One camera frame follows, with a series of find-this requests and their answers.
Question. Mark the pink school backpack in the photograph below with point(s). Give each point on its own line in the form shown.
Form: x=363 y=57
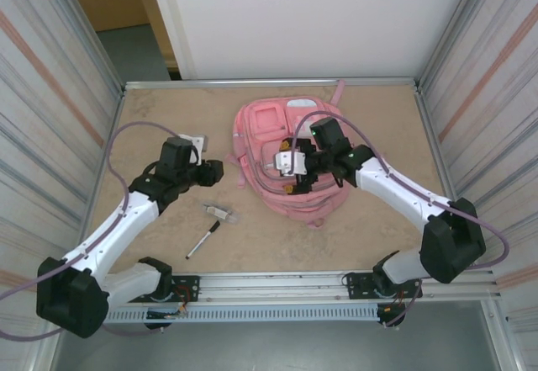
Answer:
x=260 y=123

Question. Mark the small clear glue tube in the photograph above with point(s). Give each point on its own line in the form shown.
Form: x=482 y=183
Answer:
x=220 y=213

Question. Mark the black marker pen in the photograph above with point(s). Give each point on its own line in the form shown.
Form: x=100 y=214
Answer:
x=204 y=240

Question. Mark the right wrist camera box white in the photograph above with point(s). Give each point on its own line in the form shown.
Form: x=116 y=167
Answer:
x=290 y=162

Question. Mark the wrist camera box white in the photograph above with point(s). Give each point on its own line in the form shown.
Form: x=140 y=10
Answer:
x=199 y=141
x=290 y=162

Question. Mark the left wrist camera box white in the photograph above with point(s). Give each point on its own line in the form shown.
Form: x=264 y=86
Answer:
x=199 y=141

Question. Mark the aluminium side rail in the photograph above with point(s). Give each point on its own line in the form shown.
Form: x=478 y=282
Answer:
x=427 y=106
x=117 y=108

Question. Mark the thin aluminium table edge rail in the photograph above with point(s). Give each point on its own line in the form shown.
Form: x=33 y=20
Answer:
x=202 y=83

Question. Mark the wide aluminium mounting rail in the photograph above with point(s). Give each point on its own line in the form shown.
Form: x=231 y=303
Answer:
x=273 y=287

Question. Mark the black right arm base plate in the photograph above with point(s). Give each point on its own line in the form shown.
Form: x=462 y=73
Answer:
x=357 y=282

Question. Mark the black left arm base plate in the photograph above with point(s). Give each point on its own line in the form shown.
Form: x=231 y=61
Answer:
x=187 y=287

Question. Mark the white door frame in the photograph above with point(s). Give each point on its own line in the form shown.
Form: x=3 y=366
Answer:
x=168 y=17

